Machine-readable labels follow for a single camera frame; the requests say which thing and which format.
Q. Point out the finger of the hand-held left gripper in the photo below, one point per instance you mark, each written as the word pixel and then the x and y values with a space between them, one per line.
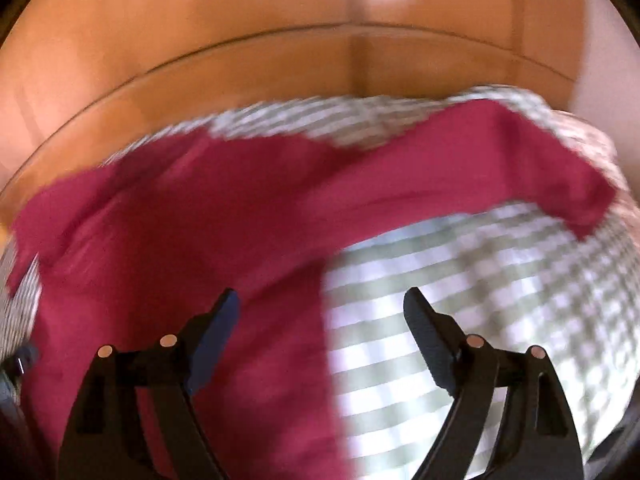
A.
pixel 24 356

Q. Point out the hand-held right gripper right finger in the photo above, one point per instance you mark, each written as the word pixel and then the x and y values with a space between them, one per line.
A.
pixel 431 342

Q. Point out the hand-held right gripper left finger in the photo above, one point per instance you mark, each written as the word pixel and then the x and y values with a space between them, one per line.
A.
pixel 212 345

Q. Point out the red garment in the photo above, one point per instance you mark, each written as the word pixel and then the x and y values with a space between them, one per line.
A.
pixel 200 220

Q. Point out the green white gingham sheet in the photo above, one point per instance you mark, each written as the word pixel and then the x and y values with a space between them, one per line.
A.
pixel 425 280

